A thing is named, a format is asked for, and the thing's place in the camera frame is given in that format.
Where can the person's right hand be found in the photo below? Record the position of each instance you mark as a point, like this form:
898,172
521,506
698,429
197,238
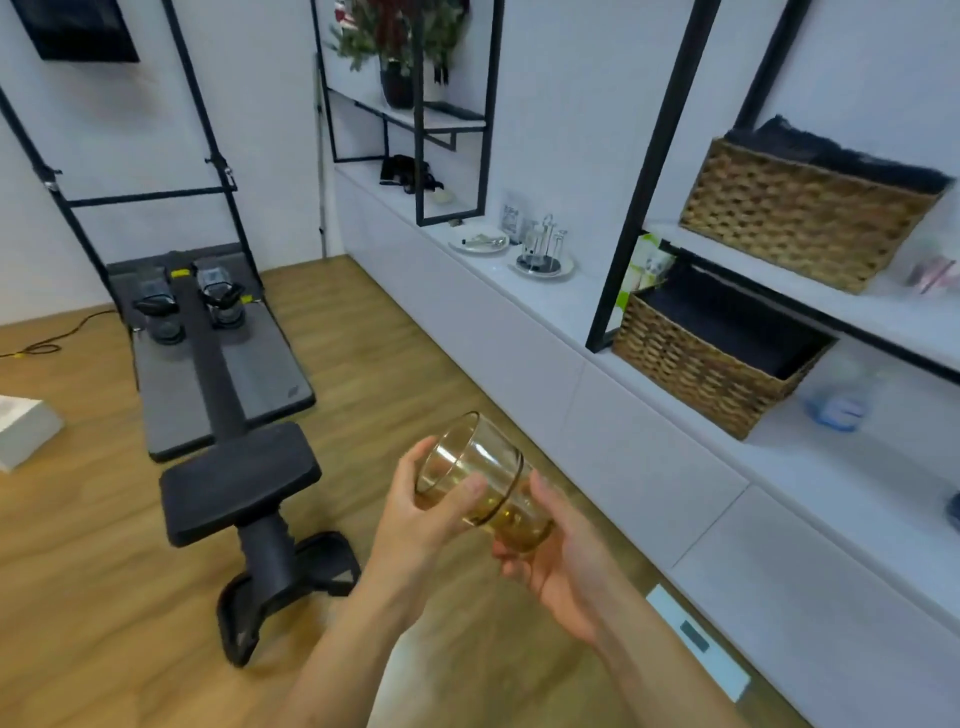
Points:
577,570

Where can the glass cup rack on plate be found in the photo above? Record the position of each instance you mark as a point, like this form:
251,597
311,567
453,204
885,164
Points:
544,251

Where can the amber glass cup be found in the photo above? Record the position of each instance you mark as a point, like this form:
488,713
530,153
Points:
480,472

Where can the long white cabinet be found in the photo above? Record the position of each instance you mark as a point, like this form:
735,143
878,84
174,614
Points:
675,465

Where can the clear printed glass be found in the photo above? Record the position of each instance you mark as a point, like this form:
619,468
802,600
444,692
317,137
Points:
512,214

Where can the black padded machine seat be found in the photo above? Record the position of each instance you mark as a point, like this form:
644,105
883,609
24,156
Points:
240,480

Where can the large black metal shelf frame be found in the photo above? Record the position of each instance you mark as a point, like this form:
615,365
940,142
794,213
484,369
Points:
652,172

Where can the person's left thumb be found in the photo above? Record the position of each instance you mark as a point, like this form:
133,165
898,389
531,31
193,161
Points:
454,495

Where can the white box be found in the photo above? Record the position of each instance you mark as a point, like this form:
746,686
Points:
22,429

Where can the white plate with utensils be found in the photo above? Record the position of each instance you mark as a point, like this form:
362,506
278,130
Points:
480,241

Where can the pink clear packet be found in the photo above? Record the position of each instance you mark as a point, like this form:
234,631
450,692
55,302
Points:
934,274

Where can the black metal exercise frame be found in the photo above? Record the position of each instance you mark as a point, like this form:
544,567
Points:
214,161

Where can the open woven basket black lining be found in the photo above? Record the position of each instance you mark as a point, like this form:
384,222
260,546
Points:
705,360

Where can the white floor scale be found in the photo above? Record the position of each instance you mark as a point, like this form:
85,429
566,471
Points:
697,641

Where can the woven basket with dark cloth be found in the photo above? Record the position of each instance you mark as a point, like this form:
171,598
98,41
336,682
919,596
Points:
802,210

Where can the small black metal shelf frame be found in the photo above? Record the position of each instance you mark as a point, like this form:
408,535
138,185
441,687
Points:
420,112

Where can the green white carton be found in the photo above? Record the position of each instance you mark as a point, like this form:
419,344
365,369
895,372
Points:
645,274

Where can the person's right forearm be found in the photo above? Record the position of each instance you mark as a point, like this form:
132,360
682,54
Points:
660,682

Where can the gray exercise machine platform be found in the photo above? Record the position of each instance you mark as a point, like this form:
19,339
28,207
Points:
255,367

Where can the plant in black vase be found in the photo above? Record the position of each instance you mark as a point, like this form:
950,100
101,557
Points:
397,37

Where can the person's right thumb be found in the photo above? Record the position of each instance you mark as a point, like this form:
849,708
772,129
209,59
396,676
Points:
546,499

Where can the black wall picture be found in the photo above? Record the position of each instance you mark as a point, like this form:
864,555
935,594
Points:
79,28

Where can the person's left forearm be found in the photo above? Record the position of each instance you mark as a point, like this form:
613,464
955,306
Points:
337,660

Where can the blue clear bottle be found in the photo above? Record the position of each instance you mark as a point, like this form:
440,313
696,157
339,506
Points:
840,405

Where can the person's left hand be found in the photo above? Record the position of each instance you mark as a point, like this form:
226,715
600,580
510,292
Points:
405,532

